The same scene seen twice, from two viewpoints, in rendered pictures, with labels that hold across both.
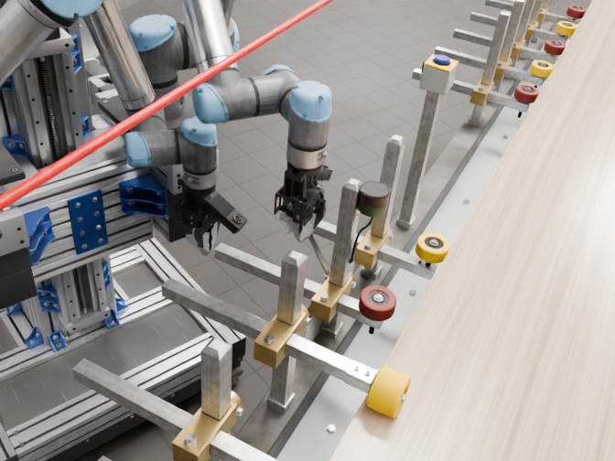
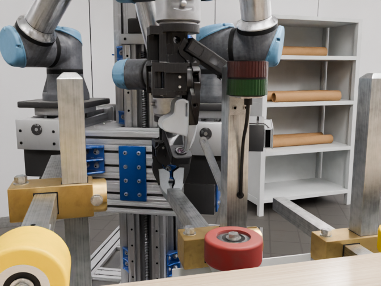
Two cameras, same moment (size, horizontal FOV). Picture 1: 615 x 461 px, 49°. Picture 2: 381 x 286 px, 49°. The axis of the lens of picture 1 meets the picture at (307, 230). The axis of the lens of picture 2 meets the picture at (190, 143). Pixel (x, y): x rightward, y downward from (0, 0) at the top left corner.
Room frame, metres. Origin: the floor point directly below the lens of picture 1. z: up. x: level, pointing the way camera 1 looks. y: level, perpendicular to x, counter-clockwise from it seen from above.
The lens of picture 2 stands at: (0.68, -0.56, 1.13)
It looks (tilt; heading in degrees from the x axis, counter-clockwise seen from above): 10 degrees down; 52
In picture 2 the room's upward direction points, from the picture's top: straight up
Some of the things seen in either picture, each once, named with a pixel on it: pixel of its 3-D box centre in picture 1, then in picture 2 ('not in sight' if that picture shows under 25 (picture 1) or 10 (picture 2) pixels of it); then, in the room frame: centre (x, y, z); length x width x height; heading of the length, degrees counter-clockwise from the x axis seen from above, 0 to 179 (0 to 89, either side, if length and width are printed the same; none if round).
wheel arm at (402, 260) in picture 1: (355, 242); (327, 238); (1.34, -0.13, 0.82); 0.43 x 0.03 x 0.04; 66
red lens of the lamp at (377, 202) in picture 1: (374, 194); (247, 69); (1.11, -0.13, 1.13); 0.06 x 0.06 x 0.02
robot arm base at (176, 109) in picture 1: (155, 91); (214, 85); (1.53, 0.43, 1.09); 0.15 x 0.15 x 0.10
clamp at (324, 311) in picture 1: (334, 294); (220, 245); (1.11, -0.08, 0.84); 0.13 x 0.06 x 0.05; 156
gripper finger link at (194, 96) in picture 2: (313, 209); (191, 99); (1.10, -0.01, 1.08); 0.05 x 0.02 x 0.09; 66
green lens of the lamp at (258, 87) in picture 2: (372, 204); (246, 87); (1.11, -0.13, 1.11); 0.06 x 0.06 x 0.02
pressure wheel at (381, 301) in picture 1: (374, 314); (232, 272); (1.05, -0.17, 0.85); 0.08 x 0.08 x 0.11
